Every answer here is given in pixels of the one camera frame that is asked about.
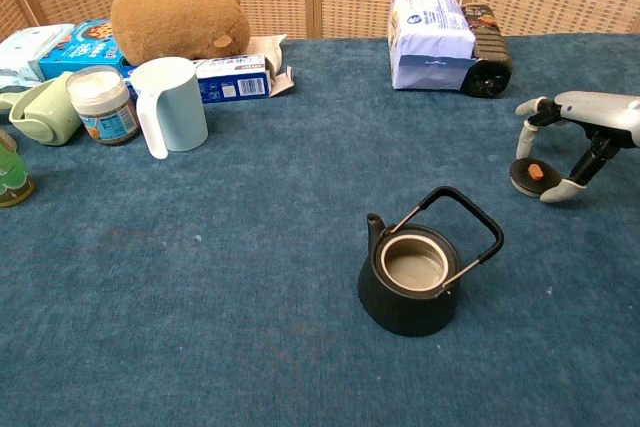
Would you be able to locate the green drink bottle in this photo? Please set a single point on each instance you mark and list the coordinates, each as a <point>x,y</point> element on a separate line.
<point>12,177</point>

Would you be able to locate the blue carpet table covering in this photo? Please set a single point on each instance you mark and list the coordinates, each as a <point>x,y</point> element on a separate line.
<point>250,272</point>

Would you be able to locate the blue cookie box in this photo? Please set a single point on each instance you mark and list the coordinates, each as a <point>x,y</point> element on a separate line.
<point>80,54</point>

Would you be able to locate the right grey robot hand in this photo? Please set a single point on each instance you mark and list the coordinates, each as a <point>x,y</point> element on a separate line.
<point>600,114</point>

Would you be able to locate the dark brown snack package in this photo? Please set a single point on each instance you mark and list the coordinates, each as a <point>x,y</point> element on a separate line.
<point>490,57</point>

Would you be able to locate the white lidded jar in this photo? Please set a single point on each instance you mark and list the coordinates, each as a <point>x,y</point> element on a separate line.
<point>104,107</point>

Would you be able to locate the black teapot lid brown knob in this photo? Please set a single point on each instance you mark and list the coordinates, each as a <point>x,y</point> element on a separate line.
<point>530,177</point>

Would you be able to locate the blue white toothpaste box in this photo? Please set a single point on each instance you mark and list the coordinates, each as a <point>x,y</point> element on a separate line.
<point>235,79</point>

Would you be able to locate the light blue plastic pitcher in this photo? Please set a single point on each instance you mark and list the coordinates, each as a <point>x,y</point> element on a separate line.
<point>175,107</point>

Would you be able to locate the white blue tissue pack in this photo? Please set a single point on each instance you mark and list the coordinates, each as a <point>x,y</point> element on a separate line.
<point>430,32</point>

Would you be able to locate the brown plush capybara toy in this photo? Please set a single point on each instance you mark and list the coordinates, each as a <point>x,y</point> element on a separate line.
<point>175,22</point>

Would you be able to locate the pale green ceramic mug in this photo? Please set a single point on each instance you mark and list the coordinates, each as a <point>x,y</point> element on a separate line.
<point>42,114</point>

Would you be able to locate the black cast iron teapot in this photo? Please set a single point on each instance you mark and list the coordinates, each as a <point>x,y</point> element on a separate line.
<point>405,307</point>

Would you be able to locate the white wet wipes pack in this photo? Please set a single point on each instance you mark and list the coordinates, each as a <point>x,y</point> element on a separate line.
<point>22,54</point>

